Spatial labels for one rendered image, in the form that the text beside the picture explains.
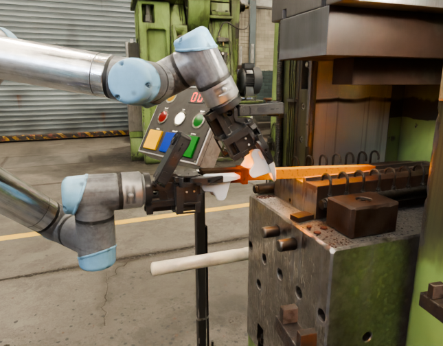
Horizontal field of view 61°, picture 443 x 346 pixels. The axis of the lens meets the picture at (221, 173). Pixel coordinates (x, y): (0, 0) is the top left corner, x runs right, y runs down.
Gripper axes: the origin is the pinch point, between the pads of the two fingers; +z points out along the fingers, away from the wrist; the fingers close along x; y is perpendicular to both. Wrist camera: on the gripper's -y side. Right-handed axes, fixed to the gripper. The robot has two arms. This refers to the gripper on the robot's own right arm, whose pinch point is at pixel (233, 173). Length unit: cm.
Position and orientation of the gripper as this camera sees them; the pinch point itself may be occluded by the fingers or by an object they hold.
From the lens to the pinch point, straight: 83.2
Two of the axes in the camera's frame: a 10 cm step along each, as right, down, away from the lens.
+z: 9.4, -0.6, 3.3
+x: 3.4, 2.1, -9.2
